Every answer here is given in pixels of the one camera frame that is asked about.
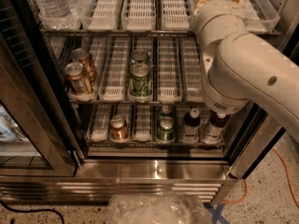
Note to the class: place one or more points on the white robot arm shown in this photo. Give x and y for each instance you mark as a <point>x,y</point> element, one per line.
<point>238,66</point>

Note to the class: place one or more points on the green can middle shelf front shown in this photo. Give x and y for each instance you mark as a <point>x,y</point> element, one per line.
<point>140,80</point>

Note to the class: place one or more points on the green can bottom shelf rear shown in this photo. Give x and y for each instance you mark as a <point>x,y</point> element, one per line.
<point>166,111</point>

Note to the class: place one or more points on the green can bottom shelf front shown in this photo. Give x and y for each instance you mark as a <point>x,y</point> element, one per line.
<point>165,130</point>

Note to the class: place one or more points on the gold can rear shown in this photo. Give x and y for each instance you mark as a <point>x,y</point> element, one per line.
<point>83,56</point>

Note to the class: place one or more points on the stainless steel fridge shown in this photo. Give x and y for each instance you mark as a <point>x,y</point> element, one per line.
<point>174,62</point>

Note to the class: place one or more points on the gold can front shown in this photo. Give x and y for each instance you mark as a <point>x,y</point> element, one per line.
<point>76,74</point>

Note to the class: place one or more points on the gold can bottom shelf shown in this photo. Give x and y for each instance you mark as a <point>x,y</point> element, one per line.
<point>118,128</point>

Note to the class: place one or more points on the glass fridge door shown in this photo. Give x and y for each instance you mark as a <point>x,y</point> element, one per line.
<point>33,93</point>

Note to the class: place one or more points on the dark bottle white cap right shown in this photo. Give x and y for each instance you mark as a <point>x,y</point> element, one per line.
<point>214,127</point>

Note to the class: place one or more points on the dark bottle white cap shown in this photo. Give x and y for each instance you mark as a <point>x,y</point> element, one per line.
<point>189,131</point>
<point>214,127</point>

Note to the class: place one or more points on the dark bottle white cap left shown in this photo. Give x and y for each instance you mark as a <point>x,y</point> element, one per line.
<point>189,131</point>

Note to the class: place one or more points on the clear plastic bag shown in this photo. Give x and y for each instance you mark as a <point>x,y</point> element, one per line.
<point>157,209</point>

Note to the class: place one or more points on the top wire shelf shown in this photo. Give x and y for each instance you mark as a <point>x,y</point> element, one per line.
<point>118,33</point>

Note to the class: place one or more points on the wire shelf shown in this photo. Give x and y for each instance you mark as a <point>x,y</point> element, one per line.
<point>118,33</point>
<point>136,144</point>
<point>98,102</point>

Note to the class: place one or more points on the middle wire shelf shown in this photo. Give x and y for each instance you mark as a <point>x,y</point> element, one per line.
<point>98,102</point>

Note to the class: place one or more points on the bottom wire shelf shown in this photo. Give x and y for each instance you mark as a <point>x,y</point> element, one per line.
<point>136,144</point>

